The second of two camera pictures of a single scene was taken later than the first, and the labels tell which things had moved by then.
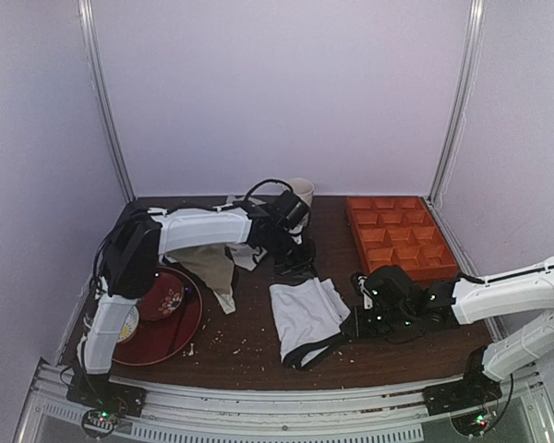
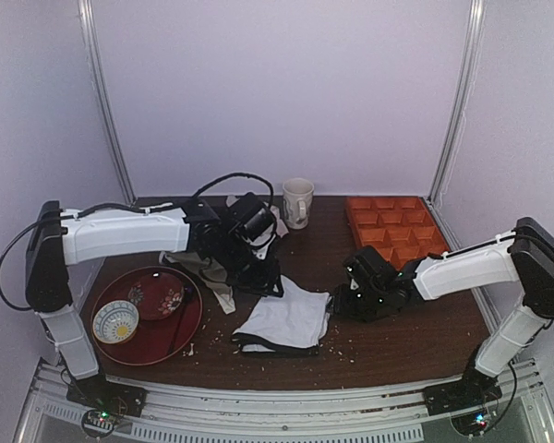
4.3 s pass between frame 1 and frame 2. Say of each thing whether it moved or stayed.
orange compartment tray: stayed
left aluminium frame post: stayed
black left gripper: moved
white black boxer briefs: moved
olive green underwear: stayed
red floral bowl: stayed
